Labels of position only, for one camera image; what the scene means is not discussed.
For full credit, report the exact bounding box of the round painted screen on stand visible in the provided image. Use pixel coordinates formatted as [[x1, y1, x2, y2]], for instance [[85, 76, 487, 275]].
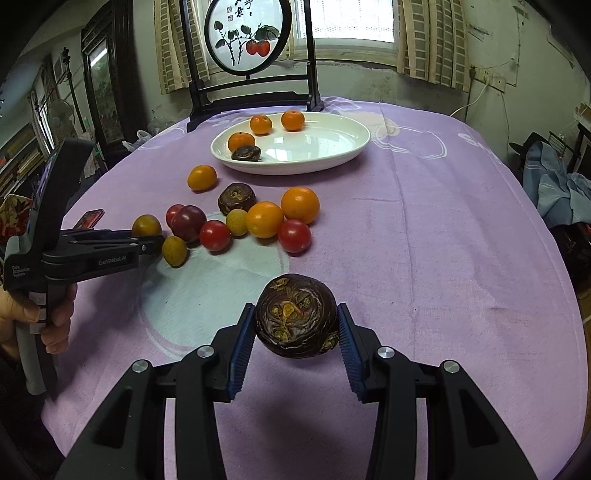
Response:
[[179, 0, 327, 134]]

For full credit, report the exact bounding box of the person's left hand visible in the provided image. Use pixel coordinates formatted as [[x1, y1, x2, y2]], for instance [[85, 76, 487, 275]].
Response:
[[0, 282, 78, 356]]

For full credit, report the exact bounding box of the olive yellow round fruit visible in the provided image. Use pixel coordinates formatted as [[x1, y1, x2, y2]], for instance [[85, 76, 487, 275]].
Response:
[[132, 214, 163, 238]]

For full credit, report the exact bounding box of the bookshelf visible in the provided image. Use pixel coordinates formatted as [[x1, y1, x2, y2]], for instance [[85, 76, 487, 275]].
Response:
[[0, 83, 51, 199]]

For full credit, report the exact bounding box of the dark red tomato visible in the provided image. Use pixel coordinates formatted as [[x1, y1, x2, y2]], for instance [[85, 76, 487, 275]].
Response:
[[171, 205, 208, 243]]

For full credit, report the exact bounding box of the white standing fan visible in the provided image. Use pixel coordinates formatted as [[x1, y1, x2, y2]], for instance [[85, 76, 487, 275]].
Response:
[[48, 98, 76, 139]]

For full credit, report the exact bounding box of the white plastic bag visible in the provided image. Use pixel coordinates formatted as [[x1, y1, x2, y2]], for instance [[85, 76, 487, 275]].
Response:
[[122, 130, 153, 153]]

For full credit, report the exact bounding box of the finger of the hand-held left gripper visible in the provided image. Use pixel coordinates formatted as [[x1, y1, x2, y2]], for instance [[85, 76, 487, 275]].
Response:
[[65, 234, 166, 254], [59, 229, 141, 243]]

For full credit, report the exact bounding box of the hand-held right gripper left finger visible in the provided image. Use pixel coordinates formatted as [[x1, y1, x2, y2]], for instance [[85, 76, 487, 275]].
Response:
[[54, 302, 257, 480]]

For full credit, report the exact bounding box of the dark wooden cabinet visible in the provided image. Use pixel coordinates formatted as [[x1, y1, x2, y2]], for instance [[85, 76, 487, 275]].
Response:
[[80, 0, 149, 145]]

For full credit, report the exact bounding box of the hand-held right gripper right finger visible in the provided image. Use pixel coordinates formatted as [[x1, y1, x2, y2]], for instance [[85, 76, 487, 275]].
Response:
[[337, 303, 539, 480]]

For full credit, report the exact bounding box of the red patterned cloth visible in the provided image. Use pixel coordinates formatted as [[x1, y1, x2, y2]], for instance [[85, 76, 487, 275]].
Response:
[[0, 194, 36, 241]]

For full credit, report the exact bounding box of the checked curtain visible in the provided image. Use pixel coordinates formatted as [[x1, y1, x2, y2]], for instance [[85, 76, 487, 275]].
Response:
[[154, 0, 214, 96], [396, 0, 471, 89]]

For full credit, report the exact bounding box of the wall socket with white cable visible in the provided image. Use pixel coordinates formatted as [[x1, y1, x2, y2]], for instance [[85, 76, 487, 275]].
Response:
[[449, 65, 508, 119]]

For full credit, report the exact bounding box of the white oval plate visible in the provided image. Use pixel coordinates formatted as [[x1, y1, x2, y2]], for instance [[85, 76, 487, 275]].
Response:
[[211, 112, 372, 175]]

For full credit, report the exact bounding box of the large orange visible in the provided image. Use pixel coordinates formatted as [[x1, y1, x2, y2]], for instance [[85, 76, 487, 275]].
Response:
[[245, 201, 284, 239], [281, 186, 321, 225]]

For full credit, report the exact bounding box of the window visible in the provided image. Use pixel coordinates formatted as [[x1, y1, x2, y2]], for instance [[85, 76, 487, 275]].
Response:
[[292, 0, 403, 52]]

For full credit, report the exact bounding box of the yellow longan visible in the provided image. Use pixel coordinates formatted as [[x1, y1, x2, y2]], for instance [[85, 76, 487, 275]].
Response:
[[162, 236, 188, 268], [226, 209, 249, 238]]

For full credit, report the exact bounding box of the large dark purple mangosteen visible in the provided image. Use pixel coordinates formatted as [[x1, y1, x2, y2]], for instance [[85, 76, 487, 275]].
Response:
[[255, 273, 341, 359]]

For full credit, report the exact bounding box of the blue cloth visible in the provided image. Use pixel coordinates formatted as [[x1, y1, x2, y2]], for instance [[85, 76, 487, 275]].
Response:
[[523, 140, 591, 229]]

